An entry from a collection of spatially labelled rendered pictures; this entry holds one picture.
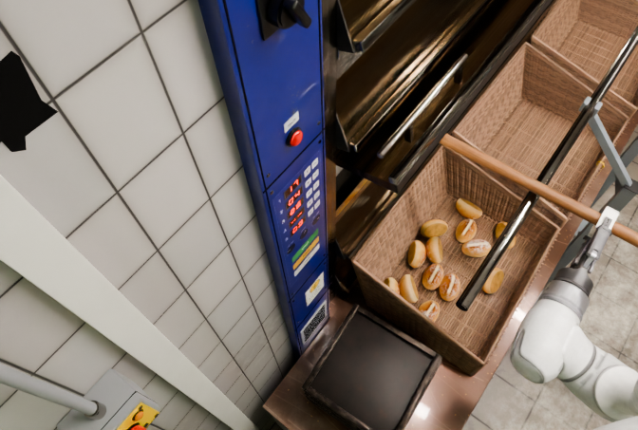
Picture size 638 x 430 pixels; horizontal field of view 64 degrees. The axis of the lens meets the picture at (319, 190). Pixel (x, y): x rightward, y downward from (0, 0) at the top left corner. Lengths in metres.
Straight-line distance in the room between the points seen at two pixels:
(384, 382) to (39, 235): 1.15
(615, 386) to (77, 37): 1.06
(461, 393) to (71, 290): 1.35
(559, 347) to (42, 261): 0.93
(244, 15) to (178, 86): 0.10
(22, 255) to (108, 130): 0.14
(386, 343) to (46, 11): 1.29
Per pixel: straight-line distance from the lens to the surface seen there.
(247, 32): 0.58
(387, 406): 1.52
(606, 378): 1.19
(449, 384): 1.76
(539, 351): 1.13
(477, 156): 1.35
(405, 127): 1.03
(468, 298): 1.20
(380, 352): 1.54
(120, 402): 0.83
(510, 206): 1.89
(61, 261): 0.58
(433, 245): 1.82
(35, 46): 0.46
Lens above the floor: 2.27
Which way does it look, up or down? 59 degrees down
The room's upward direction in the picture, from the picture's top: 3 degrees counter-clockwise
